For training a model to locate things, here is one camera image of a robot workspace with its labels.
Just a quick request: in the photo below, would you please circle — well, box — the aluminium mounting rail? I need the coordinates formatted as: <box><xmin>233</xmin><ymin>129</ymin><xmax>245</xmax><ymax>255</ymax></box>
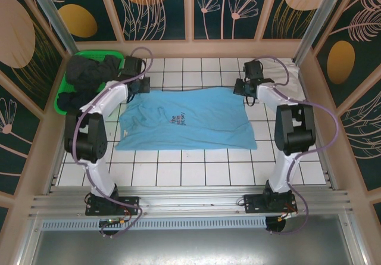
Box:
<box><xmin>29</xmin><ymin>186</ymin><xmax>352</xmax><ymax>218</ymax></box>

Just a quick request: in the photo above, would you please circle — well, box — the slotted grey cable duct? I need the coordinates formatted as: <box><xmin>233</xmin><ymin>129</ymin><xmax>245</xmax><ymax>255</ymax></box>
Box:
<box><xmin>41</xmin><ymin>217</ymin><xmax>267</xmax><ymax>230</ymax></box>

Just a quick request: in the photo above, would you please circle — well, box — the grey metal sheet panel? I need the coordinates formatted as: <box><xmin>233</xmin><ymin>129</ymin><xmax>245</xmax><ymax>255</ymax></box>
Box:
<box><xmin>17</xmin><ymin>214</ymin><xmax>367</xmax><ymax>265</ymax></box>

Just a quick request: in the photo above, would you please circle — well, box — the crumpled grey t-shirt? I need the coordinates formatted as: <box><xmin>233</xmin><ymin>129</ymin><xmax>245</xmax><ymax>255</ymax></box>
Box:
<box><xmin>64</xmin><ymin>55</ymin><xmax>120</xmax><ymax>92</ymax></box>

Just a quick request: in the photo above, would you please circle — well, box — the folded white t-shirt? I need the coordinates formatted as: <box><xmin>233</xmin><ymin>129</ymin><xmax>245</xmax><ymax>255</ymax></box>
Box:
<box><xmin>262</xmin><ymin>60</ymin><xmax>300</xmax><ymax>99</ymax></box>

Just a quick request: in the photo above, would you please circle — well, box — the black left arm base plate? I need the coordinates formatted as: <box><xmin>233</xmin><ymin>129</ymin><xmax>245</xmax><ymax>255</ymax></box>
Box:
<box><xmin>85</xmin><ymin>195</ymin><xmax>140</xmax><ymax>217</ymax></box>

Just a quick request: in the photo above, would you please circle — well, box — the aluminium corner post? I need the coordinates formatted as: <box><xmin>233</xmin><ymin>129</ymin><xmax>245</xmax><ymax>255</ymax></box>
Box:
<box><xmin>25</xmin><ymin>0</ymin><xmax>77</xmax><ymax>58</ymax></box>
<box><xmin>293</xmin><ymin>0</ymin><xmax>351</xmax><ymax>65</ymax></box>

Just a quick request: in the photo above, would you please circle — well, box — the small circuit board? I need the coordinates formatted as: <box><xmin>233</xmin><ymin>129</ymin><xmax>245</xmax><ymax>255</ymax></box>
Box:
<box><xmin>99</xmin><ymin>218</ymin><xmax>127</xmax><ymax>227</ymax></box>

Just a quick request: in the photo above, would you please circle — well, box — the crumpled navy t-shirt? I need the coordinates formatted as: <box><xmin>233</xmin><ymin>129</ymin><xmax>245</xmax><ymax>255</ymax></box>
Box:
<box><xmin>57</xmin><ymin>90</ymin><xmax>104</xmax><ymax>113</ymax></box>

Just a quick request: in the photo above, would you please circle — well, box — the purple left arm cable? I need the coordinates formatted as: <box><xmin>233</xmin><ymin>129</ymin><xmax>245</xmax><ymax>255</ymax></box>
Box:
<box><xmin>73</xmin><ymin>46</ymin><xmax>154</xmax><ymax>239</ymax></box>

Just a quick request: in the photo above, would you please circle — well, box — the green plastic basket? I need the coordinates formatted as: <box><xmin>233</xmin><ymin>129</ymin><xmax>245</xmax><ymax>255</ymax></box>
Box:
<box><xmin>53</xmin><ymin>49</ymin><xmax>126</xmax><ymax>116</ymax></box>

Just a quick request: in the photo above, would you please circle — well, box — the light blue printed t-shirt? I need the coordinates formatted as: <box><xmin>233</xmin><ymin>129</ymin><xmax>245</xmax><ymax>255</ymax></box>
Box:
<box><xmin>114</xmin><ymin>86</ymin><xmax>258</xmax><ymax>152</ymax></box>

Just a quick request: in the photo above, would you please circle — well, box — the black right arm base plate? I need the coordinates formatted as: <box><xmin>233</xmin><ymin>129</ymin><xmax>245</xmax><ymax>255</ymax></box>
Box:
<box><xmin>243</xmin><ymin>194</ymin><xmax>298</xmax><ymax>215</ymax></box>

